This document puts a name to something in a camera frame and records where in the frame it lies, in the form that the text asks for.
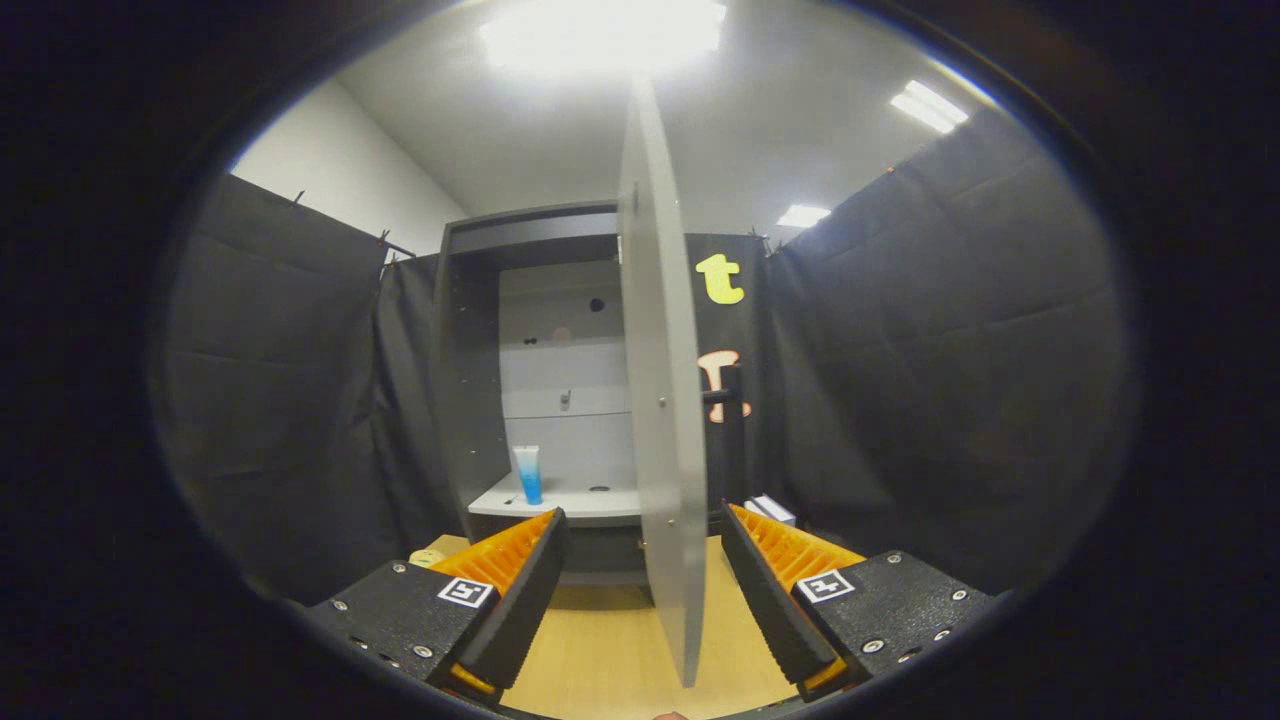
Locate large ceiling light panel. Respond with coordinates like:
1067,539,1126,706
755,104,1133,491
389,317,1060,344
480,0,728,76

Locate white cabinet shelf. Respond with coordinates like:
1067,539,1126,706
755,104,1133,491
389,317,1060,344
467,475,641,528

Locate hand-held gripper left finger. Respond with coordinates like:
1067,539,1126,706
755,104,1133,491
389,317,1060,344
300,505,571,706

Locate dark grey cabinet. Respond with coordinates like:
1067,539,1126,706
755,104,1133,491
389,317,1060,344
432,200,651,591

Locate black backdrop cloth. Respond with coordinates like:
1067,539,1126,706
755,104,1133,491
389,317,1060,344
150,105,1136,601

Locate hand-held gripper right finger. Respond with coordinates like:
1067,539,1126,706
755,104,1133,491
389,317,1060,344
720,503,1001,703

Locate narrow ceiling light panel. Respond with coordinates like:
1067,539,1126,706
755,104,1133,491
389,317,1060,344
890,80,969,134

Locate blue and white tube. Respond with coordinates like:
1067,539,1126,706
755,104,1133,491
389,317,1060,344
512,445,544,506

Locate light grey cabinet door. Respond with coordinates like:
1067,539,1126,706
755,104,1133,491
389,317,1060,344
618,75,709,689

